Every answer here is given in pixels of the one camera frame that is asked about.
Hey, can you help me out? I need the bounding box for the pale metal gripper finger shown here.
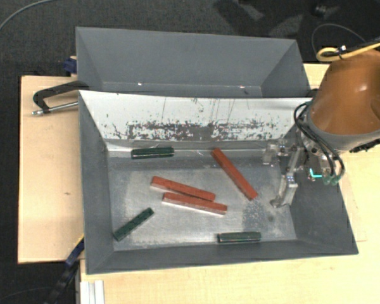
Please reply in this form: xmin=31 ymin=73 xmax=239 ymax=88
xmin=262 ymin=140 xmax=289 ymax=165
xmin=269 ymin=173 xmax=299 ymax=209

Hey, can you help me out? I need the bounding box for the red-brown flat block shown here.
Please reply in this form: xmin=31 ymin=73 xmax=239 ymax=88
xmin=210 ymin=147 xmax=259 ymax=201
xmin=161 ymin=191 xmax=229 ymax=217
xmin=149 ymin=175 xmax=217 ymax=203

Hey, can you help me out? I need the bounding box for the dark green flat block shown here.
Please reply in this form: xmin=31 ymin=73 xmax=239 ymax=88
xmin=217 ymin=231 xmax=262 ymax=244
xmin=112 ymin=206 xmax=155 ymax=243
xmin=130 ymin=146 xmax=175 ymax=160

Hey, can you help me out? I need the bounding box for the grey metal bin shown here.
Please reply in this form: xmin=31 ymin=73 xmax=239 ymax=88
xmin=75 ymin=26 xmax=360 ymax=276

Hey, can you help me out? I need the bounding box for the pale wood board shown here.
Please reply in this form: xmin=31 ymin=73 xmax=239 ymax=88
xmin=17 ymin=75 xmax=85 ymax=265

